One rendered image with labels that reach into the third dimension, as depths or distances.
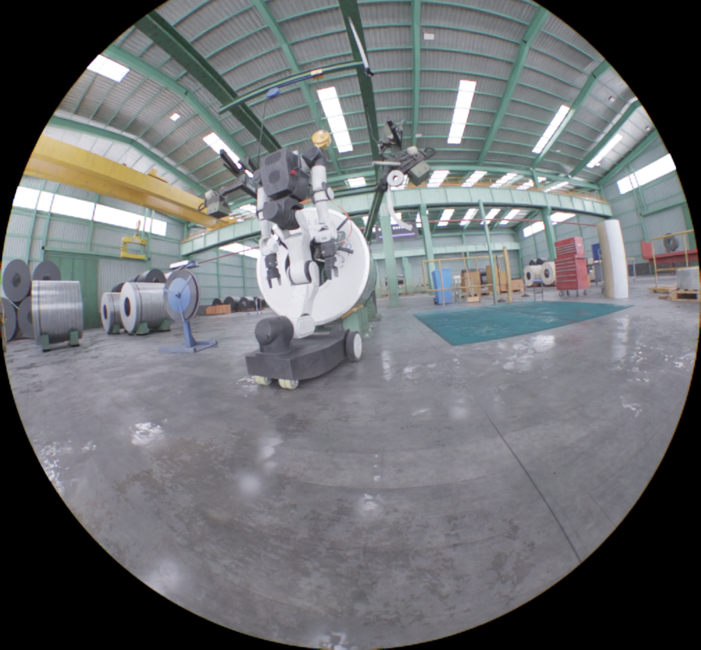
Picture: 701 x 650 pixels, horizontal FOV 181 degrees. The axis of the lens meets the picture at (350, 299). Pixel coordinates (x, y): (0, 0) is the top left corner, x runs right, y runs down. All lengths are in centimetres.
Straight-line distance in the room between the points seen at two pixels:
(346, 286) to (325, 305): 27
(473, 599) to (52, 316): 560
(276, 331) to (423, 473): 84
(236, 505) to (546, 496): 64
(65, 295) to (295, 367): 513
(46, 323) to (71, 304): 70
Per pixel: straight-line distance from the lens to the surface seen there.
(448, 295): 612
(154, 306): 623
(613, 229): 474
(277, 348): 109
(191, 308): 272
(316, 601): 43
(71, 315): 550
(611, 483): 65
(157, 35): 387
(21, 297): 1182
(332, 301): 207
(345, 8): 345
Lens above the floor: 42
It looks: 1 degrees down
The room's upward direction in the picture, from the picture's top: 5 degrees counter-clockwise
